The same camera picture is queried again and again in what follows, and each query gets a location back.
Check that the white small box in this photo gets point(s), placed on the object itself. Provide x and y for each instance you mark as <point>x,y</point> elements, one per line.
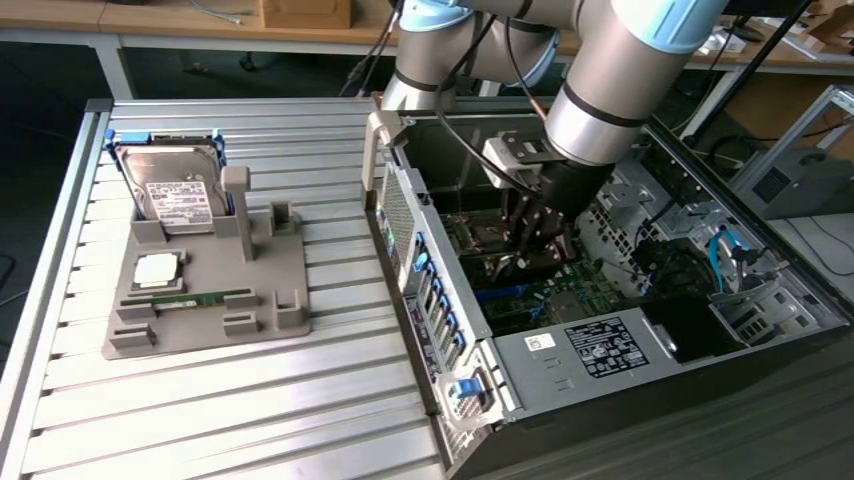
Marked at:
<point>734,45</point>

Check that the grey plastic parts rack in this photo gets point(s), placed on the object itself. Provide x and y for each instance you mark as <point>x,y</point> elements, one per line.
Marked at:
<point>201,330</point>

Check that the aluminium profile frame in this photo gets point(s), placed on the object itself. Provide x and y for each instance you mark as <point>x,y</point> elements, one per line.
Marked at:
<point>841,95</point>

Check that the hard disk in blue carrier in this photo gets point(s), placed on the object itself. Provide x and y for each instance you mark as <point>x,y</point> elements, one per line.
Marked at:
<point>174,190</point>

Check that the silver CPU chip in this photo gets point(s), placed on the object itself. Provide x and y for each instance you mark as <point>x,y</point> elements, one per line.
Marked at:
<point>157,270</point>

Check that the blue expansion slot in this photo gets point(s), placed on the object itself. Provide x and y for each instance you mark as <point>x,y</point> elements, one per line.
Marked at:
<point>510,292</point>

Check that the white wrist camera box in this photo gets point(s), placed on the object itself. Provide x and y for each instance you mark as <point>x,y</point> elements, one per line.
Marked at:
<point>501,152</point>

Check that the CPU socket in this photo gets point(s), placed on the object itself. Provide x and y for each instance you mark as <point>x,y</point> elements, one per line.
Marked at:
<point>481,232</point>

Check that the grey power supply unit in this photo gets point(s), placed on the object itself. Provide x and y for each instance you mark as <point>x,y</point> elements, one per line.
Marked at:
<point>581,370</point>

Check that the grey computer tower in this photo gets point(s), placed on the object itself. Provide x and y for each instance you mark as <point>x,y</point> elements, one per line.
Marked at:
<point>814,190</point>

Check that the brown cardboard box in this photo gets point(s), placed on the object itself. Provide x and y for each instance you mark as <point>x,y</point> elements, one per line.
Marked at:
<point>307,12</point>
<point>834,30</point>

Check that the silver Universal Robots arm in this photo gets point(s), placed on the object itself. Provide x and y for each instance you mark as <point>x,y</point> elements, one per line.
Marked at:
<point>614,75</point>

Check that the green motherboard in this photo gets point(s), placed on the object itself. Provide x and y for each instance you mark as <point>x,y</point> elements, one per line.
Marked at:
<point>588,285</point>

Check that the blue case rear latch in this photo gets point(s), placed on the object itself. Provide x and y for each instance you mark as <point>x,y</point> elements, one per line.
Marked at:
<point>465,390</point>

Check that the black open PC case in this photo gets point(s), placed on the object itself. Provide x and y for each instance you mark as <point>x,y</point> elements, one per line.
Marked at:
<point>668,425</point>

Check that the grey chipset heatsink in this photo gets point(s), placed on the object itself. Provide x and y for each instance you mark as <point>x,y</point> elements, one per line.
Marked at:
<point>568,306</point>

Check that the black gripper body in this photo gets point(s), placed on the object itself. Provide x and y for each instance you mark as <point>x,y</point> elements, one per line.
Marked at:
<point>574,190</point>

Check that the green and black graphics card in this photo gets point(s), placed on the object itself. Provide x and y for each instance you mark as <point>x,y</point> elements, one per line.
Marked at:
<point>507,267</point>

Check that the black monitor with stand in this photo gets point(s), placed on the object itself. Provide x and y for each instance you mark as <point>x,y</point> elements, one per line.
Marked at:
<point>750,32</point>

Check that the wooden desk with white frame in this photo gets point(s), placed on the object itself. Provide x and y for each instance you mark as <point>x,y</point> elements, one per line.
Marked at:
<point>828,59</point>
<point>134,15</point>

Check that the green RAM stick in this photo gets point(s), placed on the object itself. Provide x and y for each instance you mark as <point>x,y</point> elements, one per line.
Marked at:
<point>194,299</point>

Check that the black slanted pole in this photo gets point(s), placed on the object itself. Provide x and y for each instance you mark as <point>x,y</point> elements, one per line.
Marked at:
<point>749,67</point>

